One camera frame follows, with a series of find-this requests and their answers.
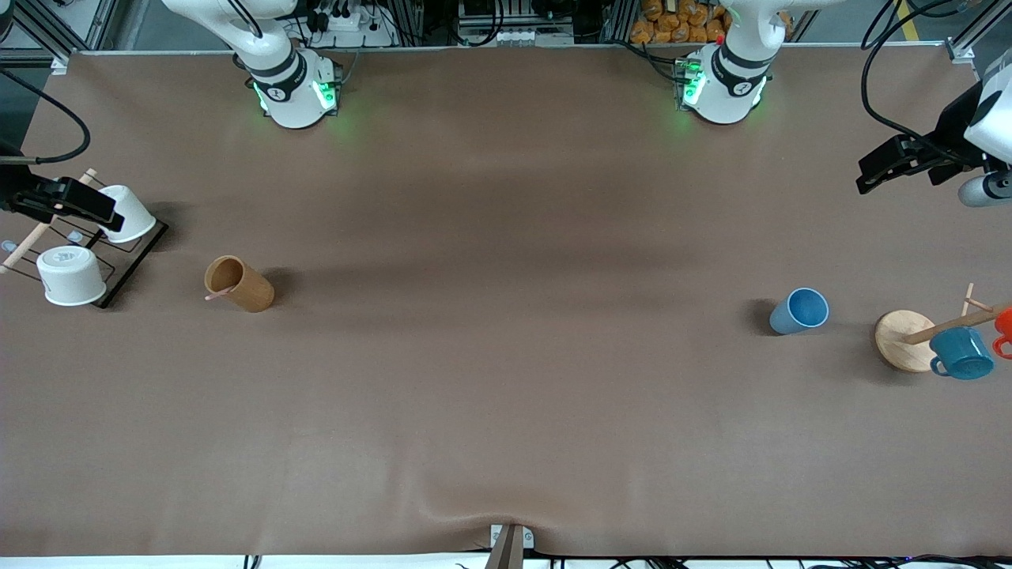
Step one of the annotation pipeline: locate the light blue plastic cup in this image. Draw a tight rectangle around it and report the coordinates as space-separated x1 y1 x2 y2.
769 288 829 336

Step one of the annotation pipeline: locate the brown wooden cylinder cup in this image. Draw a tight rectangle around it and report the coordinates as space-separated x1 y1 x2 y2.
204 254 275 313

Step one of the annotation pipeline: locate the white smiley mug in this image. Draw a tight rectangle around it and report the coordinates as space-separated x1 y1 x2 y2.
96 185 157 244
36 245 108 307

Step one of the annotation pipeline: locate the wooden mug tree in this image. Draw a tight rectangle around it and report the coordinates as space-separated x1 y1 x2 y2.
874 283 1012 373

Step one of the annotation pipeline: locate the teal enamel mug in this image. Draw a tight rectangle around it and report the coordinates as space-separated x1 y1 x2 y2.
929 326 995 381

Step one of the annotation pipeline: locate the orange bread pile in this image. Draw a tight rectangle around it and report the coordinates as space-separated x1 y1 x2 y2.
630 0 793 45

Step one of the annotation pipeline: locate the white power strip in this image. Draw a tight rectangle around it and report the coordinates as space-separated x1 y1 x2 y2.
304 4 394 48

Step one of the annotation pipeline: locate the brown table cover mat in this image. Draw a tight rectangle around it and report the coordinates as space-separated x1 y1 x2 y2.
0 43 1012 558

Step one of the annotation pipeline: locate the black wire mug rack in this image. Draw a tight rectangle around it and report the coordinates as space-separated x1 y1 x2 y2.
0 168 169 310

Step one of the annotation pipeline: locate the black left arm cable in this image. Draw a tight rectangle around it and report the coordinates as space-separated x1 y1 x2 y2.
860 0 953 151

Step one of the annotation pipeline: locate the aluminium frame profile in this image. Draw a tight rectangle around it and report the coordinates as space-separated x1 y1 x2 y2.
0 0 121 76
945 0 1012 66

